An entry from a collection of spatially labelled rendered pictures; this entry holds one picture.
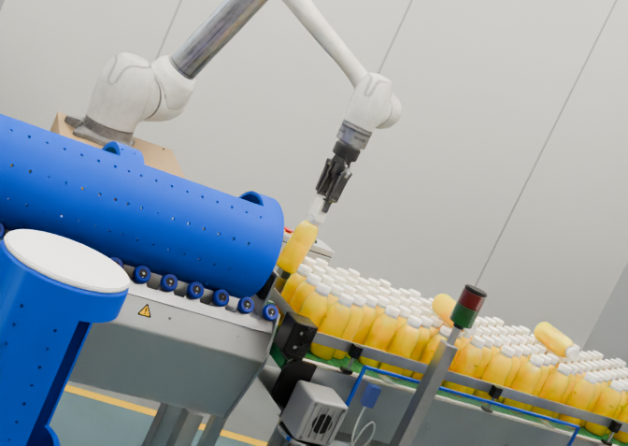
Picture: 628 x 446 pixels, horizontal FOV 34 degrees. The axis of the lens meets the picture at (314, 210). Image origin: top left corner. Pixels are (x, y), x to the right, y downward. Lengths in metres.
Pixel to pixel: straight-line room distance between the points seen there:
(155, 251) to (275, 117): 3.09
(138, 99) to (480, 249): 3.45
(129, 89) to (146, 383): 0.90
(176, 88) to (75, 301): 1.29
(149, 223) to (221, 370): 0.48
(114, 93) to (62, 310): 1.14
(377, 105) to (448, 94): 3.04
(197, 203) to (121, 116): 0.66
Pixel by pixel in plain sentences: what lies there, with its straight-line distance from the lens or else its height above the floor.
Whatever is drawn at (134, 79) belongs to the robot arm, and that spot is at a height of 1.33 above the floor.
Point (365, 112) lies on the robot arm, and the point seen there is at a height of 1.54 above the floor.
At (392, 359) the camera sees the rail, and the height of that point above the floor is 0.97.
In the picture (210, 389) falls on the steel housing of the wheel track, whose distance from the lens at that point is 2.78.
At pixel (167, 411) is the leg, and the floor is 0.55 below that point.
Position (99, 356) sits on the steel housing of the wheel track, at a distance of 2.64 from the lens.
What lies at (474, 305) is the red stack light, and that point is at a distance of 2.64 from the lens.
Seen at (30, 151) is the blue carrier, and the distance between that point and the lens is 2.40.
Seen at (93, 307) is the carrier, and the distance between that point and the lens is 2.13.
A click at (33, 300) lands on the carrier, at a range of 2.11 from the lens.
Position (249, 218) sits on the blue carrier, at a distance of 2.60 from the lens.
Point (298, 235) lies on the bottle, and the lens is 2.88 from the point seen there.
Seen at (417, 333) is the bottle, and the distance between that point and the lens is 2.87.
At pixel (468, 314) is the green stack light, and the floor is 1.20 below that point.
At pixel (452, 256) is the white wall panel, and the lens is 6.12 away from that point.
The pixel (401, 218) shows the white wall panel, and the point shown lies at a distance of 5.92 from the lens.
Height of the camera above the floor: 1.68
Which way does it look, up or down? 9 degrees down
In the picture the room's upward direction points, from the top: 25 degrees clockwise
